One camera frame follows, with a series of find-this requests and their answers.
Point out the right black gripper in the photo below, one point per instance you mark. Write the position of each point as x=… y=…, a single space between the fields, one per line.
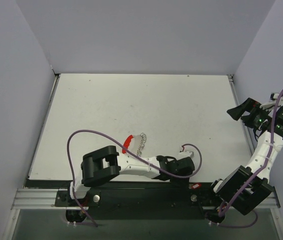
x=247 y=112

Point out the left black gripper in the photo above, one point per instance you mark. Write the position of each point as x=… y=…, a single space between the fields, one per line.
x=186 y=164

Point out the metal chain keyring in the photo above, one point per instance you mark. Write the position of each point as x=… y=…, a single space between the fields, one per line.
x=137 y=144

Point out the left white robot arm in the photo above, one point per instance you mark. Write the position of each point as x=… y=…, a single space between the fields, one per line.
x=102 y=165

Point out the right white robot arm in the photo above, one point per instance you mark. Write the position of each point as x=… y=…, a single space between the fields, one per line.
x=247 y=186

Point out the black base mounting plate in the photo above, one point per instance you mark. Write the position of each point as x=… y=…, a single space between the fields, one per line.
x=134 y=200

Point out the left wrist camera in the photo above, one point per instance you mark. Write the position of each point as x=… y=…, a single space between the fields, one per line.
x=183 y=153

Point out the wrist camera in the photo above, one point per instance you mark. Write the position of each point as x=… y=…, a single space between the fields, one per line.
x=274 y=98
x=183 y=153

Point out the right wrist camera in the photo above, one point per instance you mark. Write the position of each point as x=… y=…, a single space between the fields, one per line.
x=274 y=98

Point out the aluminium frame rail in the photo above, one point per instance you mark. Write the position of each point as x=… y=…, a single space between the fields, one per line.
x=34 y=199

